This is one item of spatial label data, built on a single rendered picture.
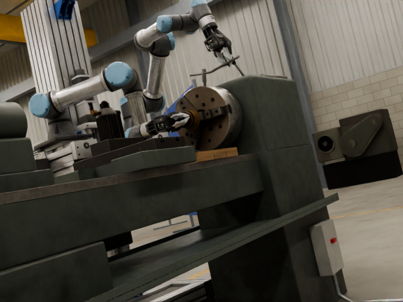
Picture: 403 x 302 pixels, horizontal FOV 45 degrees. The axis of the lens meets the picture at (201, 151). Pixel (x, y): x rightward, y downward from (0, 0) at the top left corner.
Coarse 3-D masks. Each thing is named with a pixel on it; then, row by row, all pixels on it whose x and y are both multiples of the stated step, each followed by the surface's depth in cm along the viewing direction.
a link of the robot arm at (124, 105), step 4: (124, 96) 289; (120, 100) 290; (124, 100) 288; (144, 100) 292; (120, 104) 292; (124, 104) 288; (128, 104) 287; (144, 104) 291; (124, 108) 288; (128, 108) 287; (124, 112) 288; (128, 112) 287; (124, 116) 289
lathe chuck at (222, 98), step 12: (192, 96) 236; (204, 96) 232; (216, 96) 229; (228, 96) 232; (180, 108) 241; (204, 108) 233; (216, 120) 230; (228, 120) 226; (180, 132) 242; (204, 132) 234; (216, 132) 230; (228, 132) 228; (204, 144) 234; (216, 144) 231
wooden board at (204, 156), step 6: (210, 150) 202; (216, 150) 205; (222, 150) 209; (228, 150) 213; (234, 150) 218; (198, 156) 195; (204, 156) 197; (210, 156) 201; (216, 156) 204; (222, 156) 208; (228, 156) 212; (192, 162) 197
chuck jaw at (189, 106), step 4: (184, 96) 239; (180, 100) 236; (184, 100) 235; (188, 100) 238; (180, 104) 236; (184, 104) 232; (188, 104) 234; (192, 104) 236; (184, 108) 233; (188, 108) 230; (192, 108) 233; (196, 108) 236
